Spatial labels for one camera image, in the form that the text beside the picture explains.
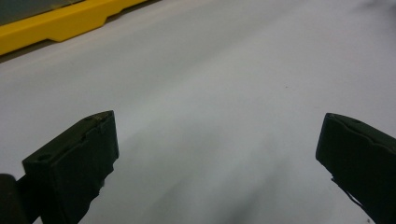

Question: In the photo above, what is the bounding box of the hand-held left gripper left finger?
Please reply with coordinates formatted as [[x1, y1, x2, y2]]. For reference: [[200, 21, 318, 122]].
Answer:
[[21, 110, 120, 224]]

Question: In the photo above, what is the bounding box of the yellow drawer organizer cabinet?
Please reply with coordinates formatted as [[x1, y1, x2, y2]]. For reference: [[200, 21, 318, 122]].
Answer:
[[0, 0, 148, 56]]

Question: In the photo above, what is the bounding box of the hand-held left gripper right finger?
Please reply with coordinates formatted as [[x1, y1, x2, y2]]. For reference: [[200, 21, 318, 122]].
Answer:
[[315, 112, 396, 224]]

